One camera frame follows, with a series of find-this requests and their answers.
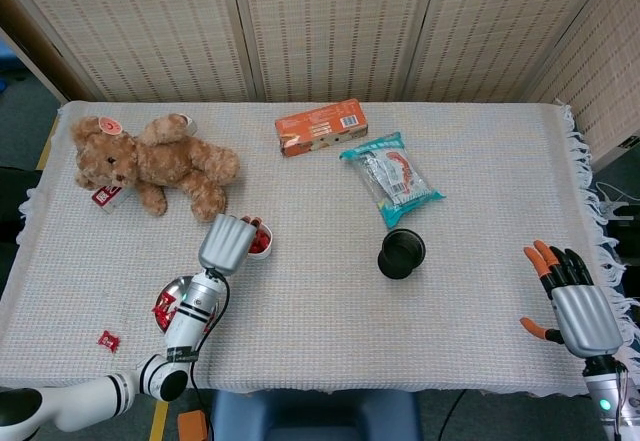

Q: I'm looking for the teal snack packet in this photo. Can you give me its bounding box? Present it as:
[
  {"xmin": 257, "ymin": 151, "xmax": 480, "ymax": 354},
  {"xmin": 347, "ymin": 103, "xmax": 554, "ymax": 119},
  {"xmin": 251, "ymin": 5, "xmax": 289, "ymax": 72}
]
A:
[{"xmin": 339, "ymin": 131, "xmax": 445, "ymax": 230}]

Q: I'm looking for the bystander in black clothes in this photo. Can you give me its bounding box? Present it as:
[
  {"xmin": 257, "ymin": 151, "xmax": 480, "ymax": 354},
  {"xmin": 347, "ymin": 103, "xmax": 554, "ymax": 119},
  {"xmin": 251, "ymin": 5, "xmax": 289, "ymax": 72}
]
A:
[{"xmin": 0, "ymin": 168, "xmax": 41, "ymax": 242}]

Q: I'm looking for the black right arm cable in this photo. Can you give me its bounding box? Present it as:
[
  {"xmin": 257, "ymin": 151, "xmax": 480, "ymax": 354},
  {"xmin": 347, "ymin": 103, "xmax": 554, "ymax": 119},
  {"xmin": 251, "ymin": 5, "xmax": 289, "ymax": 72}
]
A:
[{"xmin": 613, "ymin": 364, "xmax": 636, "ymax": 441}]

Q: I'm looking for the orange biscuit box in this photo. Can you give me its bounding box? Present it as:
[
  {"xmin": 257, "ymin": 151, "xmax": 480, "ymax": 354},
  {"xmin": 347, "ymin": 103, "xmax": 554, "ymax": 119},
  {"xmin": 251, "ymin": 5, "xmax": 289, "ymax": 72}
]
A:
[{"xmin": 274, "ymin": 98, "xmax": 369, "ymax": 158}]

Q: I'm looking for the woven folding screen panel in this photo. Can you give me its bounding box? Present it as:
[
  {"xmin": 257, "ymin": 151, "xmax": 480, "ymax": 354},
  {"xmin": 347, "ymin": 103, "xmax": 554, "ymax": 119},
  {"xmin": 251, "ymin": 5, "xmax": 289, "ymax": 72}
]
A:
[
  {"xmin": 0, "ymin": 0, "xmax": 261, "ymax": 104},
  {"xmin": 524, "ymin": 0, "xmax": 640, "ymax": 172},
  {"xmin": 402, "ymin": 0, "xmax": 619, "ymax": 104},
  {"xmin": 228, "ymin": 0, "xmax": 444, "ymax": 104}
]

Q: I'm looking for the white woven tablecloth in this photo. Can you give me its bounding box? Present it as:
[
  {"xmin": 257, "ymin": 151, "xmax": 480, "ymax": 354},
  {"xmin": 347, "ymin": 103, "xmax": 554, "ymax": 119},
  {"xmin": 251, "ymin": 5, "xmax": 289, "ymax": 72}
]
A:
[{"xmin": 0, "ymin": 99, "xmax": 640, "ymax": 398}]

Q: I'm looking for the white paper cup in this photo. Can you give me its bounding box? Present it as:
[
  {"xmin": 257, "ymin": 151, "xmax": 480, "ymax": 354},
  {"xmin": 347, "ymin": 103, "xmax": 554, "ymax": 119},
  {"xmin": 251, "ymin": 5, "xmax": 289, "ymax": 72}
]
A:
[{"xmin": 247, "ymin": 220, "xmax": 275, "ymax": 262}]

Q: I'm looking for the white cable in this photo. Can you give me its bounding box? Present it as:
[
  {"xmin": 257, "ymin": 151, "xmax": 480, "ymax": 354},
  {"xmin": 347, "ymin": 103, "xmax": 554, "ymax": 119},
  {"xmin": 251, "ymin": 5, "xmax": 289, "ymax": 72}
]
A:
[{"xmin": 594, "ymin": 184, "xmax": 639, "ymax": 212}]

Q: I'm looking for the brown wooden board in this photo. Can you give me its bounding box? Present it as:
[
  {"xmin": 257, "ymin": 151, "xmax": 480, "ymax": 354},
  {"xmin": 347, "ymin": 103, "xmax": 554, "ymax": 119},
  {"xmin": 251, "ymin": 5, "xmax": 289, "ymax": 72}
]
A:
[{"xmin": 0, "ymin": 0, "xmax": 94, "ymax": 105}]

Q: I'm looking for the thin black floor cable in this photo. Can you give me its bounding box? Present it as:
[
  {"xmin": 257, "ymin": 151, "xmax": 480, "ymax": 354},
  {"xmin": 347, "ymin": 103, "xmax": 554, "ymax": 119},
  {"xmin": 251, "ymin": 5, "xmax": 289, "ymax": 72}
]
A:
[{"xmin": 439, "ymin": 389, "xmax": 466, "ymax": 441}]

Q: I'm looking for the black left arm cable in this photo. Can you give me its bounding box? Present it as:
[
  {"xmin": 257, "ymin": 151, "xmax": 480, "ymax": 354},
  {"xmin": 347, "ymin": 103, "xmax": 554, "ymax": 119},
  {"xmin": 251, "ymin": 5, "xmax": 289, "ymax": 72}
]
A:
[{"xmin": 189, "ymin": 268, "xmax": 232, "ymax": 441}]

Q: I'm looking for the brown teddy bear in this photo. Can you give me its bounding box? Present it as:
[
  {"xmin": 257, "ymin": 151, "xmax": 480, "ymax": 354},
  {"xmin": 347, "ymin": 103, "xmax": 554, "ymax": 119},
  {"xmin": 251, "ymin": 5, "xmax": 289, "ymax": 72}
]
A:
[{"xmin": 69, "ymin": 112, "xmax": 241, "ymax": 223}]

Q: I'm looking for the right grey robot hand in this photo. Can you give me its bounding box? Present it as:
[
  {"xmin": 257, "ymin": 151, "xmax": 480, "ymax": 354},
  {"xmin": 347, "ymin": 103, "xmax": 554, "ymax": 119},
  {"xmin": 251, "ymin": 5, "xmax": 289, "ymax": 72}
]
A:
[{"xmin": 519, "ymin": 239, "xmax": 625, "ymax": 360}]

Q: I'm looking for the round metal plate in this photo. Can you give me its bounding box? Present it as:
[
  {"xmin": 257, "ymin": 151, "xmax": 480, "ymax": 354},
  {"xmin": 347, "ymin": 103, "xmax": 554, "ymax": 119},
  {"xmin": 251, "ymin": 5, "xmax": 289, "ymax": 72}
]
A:
[{"xmin": 154, "ymin": 274, "xmax": 220, "ymax": 335}]

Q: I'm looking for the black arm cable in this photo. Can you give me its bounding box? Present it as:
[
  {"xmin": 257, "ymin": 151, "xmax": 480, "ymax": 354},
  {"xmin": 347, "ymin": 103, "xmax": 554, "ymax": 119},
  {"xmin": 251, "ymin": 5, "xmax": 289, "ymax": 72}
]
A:
[
  {"xmin": 189, "ymin": 268, "xmax": 232, "ymax": 441},
  {"xmin": 613, "ymin": 364, "xmax": 636, "ymax": 441}
]

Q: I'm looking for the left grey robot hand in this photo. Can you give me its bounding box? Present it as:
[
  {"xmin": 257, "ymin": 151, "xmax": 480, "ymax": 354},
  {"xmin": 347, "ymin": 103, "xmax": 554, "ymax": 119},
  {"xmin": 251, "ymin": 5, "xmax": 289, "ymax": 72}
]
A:
[{"xmin": 197, "ymin": 213, "xmax": 265, "ymax": 277}]

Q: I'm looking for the orange block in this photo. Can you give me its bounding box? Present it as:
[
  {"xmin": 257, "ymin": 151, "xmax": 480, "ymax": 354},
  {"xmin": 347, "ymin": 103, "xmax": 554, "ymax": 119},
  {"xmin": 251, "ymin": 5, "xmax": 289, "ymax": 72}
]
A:
[{"xmin": 178, "ymin": 409, "xmax": 207, "ymax": 441}]

